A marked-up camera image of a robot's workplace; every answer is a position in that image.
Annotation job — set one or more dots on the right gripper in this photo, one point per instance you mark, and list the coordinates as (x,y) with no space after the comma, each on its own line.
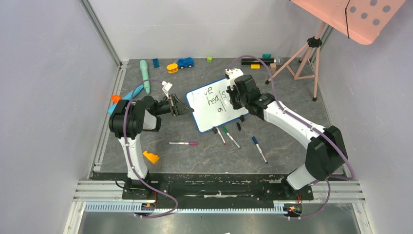
(234,95)

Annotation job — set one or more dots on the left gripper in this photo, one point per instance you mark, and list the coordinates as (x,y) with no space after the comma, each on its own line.
(177,107)

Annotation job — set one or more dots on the blue framed whiteboard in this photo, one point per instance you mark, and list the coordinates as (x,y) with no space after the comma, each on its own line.
(211,105)

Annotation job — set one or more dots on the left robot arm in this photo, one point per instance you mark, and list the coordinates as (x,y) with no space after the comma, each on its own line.
(127,121)

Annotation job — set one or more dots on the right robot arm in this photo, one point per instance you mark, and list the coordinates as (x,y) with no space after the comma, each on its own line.
(325,149)

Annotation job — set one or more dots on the pink whiteboard marker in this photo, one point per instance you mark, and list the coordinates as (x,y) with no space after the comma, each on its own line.
(183,143)

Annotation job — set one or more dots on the green whiteboard marker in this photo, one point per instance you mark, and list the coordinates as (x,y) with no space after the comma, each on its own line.
(231,137)

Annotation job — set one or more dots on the blue whiteboard marker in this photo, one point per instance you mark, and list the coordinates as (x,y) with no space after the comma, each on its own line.
(259,149)

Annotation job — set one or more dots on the red whiteboard marker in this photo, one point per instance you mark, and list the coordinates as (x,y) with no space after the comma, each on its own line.
(216,129)

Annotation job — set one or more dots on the yellow oval toy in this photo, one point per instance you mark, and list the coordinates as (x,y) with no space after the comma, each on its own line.
(172,68)

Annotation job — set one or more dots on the tan wooden cube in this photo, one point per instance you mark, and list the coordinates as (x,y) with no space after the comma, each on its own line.
(273,67)

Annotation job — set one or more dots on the blue toy car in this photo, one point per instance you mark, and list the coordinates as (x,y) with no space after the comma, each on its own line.
(185,63)

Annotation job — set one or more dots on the teal block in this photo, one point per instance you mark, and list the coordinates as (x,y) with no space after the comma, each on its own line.
(266,56)

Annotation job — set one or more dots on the black cylinder flashlight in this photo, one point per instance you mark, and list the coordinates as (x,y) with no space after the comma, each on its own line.
(249,61)

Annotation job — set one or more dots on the dark blue block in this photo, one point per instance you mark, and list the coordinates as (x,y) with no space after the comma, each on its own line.
(156,63)

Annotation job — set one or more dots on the light blue toy tube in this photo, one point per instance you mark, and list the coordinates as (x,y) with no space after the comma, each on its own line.
(129,96)

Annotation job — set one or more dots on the yellow wedge block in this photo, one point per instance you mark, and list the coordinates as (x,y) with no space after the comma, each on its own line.
(153,158)

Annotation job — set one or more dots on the mint green toy tube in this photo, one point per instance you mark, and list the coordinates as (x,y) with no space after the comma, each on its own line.
(145,75)

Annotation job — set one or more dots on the orange toy piece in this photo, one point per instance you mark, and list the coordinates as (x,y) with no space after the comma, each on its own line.
(115,98)

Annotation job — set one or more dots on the pink tripod stand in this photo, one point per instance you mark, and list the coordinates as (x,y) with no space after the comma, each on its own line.
(313,44)

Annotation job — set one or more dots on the pink perforated panel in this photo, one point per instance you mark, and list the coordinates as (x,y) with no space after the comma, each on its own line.
(360,20)

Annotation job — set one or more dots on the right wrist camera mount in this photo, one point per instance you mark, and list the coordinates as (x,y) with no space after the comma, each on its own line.
(231,75)

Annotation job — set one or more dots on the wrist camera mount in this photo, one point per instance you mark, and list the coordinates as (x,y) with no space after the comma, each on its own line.
(231,75)
(166,87)

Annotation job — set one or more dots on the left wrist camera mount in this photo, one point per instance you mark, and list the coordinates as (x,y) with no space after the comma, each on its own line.
(166,87)

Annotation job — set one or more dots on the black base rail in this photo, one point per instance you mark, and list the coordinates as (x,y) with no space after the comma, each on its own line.
(209,191)

